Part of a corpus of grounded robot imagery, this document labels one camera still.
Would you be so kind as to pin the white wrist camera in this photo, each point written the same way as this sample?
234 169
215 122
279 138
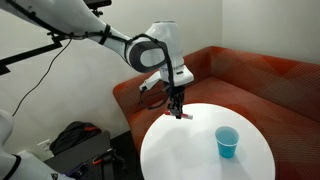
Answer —
151 81

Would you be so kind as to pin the white wall outlet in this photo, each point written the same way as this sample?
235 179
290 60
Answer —
44 145

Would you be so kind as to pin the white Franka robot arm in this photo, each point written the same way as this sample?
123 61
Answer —
66 13

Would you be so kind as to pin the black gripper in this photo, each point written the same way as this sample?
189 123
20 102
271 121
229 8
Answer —
176 92

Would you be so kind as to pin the black bag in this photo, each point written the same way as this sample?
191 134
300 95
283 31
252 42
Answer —
71 135

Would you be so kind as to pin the red marker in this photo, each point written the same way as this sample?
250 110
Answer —
186 116

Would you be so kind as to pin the orange patterned sofa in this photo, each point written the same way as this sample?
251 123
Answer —
266 86

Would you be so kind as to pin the light blue plastic cup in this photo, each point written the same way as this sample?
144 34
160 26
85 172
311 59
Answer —
227 143

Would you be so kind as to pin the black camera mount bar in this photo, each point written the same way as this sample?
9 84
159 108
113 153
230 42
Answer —
30 53

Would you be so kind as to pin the round white table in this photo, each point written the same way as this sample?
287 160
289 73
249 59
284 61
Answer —
186 156

